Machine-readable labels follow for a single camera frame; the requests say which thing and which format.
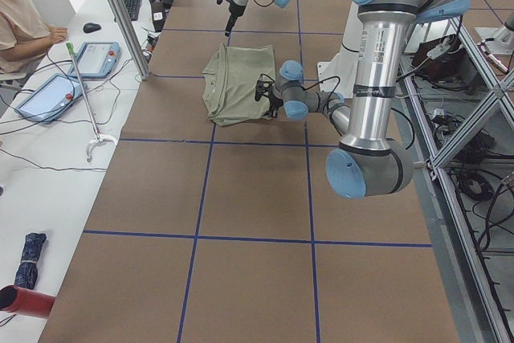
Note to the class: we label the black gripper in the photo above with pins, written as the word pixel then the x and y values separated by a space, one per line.
pixel 273 103
pixel 234 10

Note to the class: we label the olive green long-sleeve shirt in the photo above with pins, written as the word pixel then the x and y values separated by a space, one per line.
pixel 231 77

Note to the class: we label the person's hand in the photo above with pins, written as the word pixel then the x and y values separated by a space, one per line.
pixel 57 34

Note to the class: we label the black power adapter box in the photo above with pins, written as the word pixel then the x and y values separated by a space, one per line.
pixel 158 15

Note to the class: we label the far blue teach pendant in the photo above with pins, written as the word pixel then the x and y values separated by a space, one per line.
pixel 96 60

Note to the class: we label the blue teach pendant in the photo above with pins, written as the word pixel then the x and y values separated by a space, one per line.
pixel 50 100
pixel 96 60

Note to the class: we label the black computer mouse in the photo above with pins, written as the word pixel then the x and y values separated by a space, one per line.
pixel 90 27

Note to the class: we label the near blue teach pendant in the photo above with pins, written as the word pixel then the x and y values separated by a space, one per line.
pixel 50 100

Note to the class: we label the seated person beige shirt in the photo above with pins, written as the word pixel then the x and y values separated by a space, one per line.
pixel 24 36

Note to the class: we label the folded dark blue umbrella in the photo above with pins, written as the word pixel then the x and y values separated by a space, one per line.
pixel 27 273

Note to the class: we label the red cylinder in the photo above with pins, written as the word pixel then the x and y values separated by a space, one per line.
pixel 26 302

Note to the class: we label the aluminium frame post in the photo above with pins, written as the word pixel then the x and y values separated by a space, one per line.
pixel 126 27

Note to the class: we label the reacher grabber stick green handle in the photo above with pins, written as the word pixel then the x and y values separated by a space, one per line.
pixel 99 137

